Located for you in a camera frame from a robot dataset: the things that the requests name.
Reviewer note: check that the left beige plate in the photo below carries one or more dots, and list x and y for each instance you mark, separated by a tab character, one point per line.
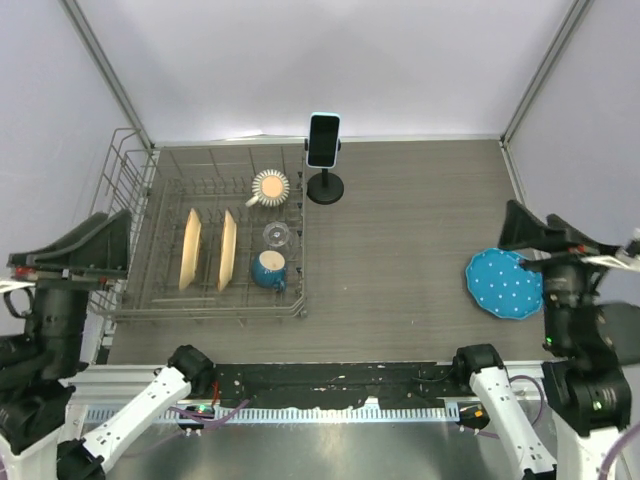
190	250

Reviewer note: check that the blue mug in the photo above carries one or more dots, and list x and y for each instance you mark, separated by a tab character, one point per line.
269	270

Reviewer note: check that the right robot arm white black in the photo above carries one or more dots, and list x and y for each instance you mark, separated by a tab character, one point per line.
585	387

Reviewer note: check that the clear glass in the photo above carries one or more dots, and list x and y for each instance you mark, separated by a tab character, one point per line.
278	236

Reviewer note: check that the beige plate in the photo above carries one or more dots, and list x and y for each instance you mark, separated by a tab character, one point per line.
190	250
227	251

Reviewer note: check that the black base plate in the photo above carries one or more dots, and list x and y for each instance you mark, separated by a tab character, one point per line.
333	386

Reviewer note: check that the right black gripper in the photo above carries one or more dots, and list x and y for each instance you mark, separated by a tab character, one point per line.
564	241

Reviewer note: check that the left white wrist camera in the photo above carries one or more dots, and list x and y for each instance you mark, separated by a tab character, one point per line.
9	285

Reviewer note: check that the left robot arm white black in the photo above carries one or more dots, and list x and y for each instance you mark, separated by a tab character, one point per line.
50	290

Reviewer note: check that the blue polka dot plate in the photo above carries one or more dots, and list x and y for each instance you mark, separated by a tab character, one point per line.
499	284

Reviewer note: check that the grey wire dish rack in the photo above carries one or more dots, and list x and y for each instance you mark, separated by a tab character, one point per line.
159	185

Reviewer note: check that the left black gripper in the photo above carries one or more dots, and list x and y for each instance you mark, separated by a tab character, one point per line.
103	243

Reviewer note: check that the white slotted cable duct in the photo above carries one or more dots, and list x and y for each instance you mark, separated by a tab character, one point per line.
369	413

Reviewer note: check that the right beige plate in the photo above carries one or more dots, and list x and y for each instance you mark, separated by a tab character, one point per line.
227	251

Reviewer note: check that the white ribbed cup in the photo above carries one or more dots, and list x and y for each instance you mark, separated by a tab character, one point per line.
269	188

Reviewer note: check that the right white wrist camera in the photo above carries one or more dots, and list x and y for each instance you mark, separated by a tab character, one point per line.
624	257

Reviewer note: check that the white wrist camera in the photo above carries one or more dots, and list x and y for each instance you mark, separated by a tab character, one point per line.
9	285
624	257

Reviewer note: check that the black phone stand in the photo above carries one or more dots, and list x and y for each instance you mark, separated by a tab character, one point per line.
325	187

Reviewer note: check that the phone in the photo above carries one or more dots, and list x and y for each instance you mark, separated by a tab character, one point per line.
323	140

